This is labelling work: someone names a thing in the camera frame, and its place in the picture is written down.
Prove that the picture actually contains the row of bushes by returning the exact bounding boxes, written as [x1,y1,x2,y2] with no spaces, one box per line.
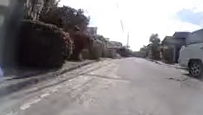
[67,30,135,64]

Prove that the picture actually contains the pole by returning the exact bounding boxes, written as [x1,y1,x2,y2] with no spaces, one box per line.
[125,31,130,49]

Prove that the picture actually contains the grey asphalt road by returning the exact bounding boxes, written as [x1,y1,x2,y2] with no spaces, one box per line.
[0,49,203,115]

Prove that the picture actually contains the large dark tree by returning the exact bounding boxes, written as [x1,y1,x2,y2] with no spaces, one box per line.
[39,3,92,36]

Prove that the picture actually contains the dark green hedge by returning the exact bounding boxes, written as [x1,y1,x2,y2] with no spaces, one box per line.
[17,18,75,71]

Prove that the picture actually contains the grey pavement strip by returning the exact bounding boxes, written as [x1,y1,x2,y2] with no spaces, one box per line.
[0,53,103,103]

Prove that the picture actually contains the grey building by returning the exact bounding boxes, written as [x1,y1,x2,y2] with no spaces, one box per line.
[159,30,203,66]

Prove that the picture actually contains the bare pale trees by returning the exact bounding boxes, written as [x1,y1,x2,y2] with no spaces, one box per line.
[22,0,70,24]

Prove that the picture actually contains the white vehicle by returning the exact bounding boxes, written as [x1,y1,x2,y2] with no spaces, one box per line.
[177,16,203,80]

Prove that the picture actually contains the overhead wires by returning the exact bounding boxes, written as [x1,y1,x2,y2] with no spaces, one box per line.
[114,2,127,34]

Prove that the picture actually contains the grey wall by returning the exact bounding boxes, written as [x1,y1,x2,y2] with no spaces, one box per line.
[0,0,26,70]

